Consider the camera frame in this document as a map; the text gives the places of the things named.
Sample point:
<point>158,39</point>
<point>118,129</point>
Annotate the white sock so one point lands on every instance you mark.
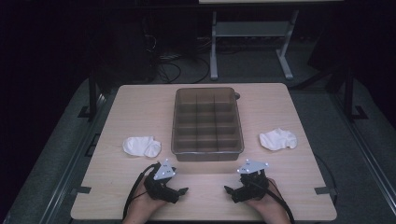
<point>140,145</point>
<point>277,140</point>

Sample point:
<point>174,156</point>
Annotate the black metal post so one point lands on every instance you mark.
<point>92,96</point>
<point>348,93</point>

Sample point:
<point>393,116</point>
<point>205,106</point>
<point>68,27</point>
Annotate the person's right hand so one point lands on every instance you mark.
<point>264,205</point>

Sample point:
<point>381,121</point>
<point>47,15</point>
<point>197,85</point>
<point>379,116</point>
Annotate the aluminium rail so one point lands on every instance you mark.
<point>71,158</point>
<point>364,155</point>

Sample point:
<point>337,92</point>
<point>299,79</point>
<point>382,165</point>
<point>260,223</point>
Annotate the translucent brown divided box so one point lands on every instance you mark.
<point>207,124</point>

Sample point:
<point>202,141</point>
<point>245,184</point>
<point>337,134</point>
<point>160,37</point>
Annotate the person's left hand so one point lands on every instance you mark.
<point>143,202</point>

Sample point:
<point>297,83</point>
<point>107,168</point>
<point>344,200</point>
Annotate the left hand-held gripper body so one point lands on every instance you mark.
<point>162,186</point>

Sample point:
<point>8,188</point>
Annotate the black table edge bracket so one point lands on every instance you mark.
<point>81,189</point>
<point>325,190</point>

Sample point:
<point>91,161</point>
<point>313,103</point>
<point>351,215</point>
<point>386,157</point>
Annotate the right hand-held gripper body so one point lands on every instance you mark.
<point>252,186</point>

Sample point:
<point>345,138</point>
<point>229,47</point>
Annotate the grey metal stand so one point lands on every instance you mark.
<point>252,29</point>

